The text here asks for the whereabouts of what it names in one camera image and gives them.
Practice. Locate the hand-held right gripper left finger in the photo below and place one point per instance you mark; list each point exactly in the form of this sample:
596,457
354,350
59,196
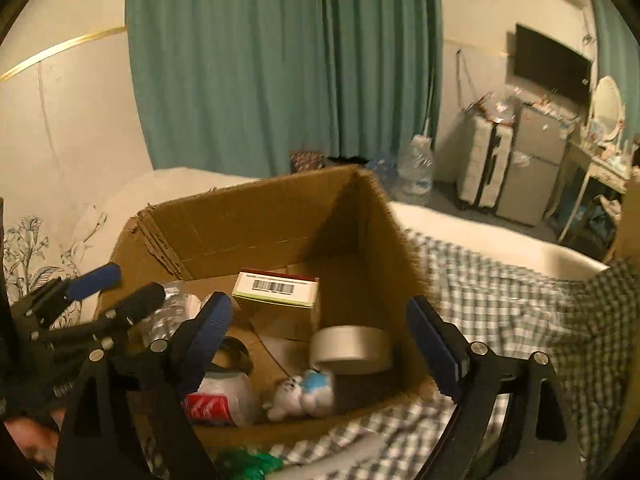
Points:
210,342

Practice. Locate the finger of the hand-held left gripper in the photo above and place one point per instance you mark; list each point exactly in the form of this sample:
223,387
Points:
142,302
97,280

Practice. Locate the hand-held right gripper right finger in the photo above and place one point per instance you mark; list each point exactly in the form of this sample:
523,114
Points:
432,355

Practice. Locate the black tape roll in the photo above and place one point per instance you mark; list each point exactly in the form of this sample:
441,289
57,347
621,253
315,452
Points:
237,352

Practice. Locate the clear plastic bottle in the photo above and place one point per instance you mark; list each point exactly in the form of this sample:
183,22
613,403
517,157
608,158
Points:
170,315

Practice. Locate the red label plastic bottle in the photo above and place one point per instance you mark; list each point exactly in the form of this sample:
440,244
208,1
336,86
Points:
220,402

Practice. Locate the white tape roll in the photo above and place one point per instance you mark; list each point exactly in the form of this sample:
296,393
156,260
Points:
350,350

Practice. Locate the green and white medicine box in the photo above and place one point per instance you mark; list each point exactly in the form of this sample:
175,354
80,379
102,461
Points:
277,287

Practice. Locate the white and blue plush toy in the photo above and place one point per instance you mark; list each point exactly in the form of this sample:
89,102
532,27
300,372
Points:
300,395

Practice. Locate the green snack packet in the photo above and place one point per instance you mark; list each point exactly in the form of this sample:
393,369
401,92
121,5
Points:
247,465

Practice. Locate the torn cardboard box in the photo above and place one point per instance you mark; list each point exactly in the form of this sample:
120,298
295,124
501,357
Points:
280,215

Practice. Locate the person's left hand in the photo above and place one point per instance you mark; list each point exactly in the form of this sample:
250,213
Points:
27,435

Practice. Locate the green checkered blanket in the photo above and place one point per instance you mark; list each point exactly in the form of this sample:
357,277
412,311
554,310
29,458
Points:
500,310

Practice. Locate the white bed sheet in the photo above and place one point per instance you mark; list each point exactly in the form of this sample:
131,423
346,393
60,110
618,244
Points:
475,235

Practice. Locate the large water bottle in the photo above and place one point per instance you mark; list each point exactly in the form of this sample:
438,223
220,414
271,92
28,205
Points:
415,170

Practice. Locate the white suitcase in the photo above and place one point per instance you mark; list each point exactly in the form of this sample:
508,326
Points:
477,160

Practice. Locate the small patterned box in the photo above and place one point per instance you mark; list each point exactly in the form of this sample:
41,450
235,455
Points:
306,161

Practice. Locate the grey mini fridge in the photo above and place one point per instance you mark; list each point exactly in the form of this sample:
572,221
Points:
535,160

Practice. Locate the white dressing table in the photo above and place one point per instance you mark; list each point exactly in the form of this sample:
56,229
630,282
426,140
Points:
595,170

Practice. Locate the wide green curtain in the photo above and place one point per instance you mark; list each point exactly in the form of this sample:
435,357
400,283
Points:
250,60

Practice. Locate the white oval mirror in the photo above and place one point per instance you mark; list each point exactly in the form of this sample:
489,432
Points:
606,107

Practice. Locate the black television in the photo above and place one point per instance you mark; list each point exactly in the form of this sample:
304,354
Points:
550,62

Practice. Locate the narrow green curtain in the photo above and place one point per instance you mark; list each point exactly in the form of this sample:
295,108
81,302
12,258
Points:
617,45

